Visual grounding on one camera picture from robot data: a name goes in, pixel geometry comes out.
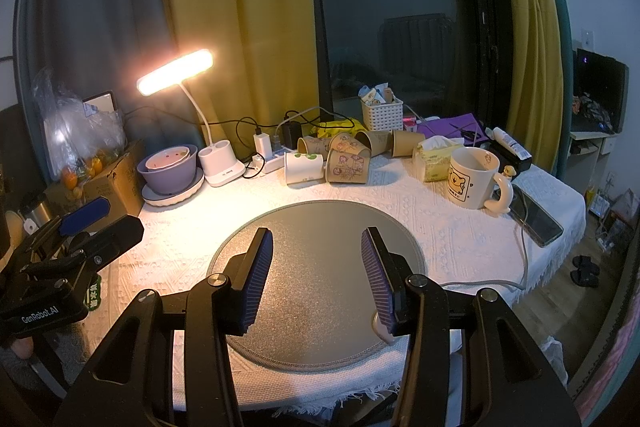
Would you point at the rightmost brown paper cup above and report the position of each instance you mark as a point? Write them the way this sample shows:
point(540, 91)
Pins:
point(404, 142)

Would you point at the white tube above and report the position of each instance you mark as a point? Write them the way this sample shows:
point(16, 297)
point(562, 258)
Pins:
point(508, 142)

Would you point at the back left brown paper cup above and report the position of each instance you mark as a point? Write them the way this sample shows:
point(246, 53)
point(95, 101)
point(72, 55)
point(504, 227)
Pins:
point(312, 145)

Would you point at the clear plastic bag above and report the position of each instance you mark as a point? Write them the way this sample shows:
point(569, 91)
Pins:
point(74, 132)

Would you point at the white desk lamp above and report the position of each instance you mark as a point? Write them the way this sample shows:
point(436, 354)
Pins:
point(217, 159)

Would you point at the white paper cup green print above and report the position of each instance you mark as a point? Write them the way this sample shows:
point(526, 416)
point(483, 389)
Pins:
point(302, 168)

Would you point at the pink inner bowl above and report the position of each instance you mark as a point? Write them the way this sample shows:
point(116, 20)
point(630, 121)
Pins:
point(169, 157)

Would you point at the purple bowl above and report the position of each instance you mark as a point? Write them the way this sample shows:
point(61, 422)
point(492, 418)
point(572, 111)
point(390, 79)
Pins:
point(173, 179)

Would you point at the black monitor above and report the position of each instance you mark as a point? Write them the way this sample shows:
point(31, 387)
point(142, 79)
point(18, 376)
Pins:
point(600, 88)

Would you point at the purple cloth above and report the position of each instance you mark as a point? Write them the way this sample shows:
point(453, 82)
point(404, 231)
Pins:
point(465, 126)

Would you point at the plain brown paper cup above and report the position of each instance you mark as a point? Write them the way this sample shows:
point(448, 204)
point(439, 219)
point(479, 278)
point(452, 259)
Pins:
point(378, 142)

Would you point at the front brown floral paper cup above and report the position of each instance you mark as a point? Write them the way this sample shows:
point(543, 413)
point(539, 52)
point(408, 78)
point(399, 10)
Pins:
point(342, 167)

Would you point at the yellow plastic bag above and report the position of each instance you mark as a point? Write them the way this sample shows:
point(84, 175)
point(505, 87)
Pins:
point(328, 129)

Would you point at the yellow curtain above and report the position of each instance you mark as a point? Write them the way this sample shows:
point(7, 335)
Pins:
point(265, 61)
point(536, 105)

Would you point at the yellow tissue pack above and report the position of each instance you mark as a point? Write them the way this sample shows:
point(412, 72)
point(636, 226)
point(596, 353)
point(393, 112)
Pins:
point(431, 157)

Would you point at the white scalloped plate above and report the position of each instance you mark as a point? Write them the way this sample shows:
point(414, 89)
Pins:
point(158, 200)

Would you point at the white bear mug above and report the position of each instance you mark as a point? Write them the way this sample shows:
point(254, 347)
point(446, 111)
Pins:
point(475, 182)

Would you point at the cardboard box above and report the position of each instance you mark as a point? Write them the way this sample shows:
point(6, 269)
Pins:
point(119, 183)

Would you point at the black power adapter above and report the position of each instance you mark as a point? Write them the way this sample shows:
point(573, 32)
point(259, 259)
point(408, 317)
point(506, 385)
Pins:
point(291, 132)

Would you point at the small red box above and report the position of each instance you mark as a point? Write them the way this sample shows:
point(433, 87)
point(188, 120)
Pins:
point(410, 123)

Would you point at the white plastic basket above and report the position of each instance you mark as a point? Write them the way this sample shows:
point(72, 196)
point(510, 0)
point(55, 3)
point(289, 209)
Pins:
point(383, 117)

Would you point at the middle brown floral paper cup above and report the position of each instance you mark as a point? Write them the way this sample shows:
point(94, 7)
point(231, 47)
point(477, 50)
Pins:
point(348, 144)

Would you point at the brown floral paper cup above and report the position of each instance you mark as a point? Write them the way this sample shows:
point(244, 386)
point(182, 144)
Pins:
point(348, 144)
point(342, 167)

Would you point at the yellow curtain right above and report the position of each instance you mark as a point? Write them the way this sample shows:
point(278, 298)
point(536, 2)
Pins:
point(536, 105)

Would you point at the white usb charger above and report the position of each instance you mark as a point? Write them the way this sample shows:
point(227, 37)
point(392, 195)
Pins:
point(263, 145)

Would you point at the black smartphone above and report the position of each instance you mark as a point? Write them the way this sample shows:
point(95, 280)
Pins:
point(536, 221)

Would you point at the yellow curtain left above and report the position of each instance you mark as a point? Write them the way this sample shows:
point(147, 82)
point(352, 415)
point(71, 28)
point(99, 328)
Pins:
point(265, 61)

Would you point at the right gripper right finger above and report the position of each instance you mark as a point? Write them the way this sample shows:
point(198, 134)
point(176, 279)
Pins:
point(506, 379)

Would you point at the black slippers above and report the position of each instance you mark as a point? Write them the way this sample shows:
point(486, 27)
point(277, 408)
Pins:
point(586, 273)

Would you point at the round grey placemat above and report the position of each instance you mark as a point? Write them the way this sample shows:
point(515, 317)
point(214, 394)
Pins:
point(317, 308)

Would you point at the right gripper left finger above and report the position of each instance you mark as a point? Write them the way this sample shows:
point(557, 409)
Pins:
point(128, 379)

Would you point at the grey blue curtain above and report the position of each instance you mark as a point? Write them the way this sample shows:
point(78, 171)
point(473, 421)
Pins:
point(97, 46)

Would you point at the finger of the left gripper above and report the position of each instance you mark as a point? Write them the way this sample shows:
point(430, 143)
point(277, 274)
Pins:
point(81, 219)

